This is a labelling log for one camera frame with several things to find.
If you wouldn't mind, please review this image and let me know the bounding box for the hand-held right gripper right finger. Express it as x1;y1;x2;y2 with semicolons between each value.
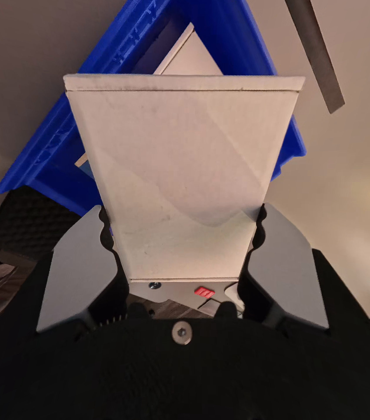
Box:
237;203;330;329

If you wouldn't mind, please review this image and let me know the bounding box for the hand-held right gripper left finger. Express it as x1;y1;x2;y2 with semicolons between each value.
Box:
36;205;130;333

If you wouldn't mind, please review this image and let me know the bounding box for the blue-faced wooden cube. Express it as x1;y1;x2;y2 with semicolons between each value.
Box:
74;152;94;180

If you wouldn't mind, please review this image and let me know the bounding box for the blue plastic bin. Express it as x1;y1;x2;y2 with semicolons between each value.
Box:
0;0;307;217

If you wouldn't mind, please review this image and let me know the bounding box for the white cardboard mailer box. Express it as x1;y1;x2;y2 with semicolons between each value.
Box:
63;74;306;283
154;22;224;76

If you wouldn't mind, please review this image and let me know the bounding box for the black mat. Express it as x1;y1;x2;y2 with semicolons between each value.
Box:
0;186;82;261

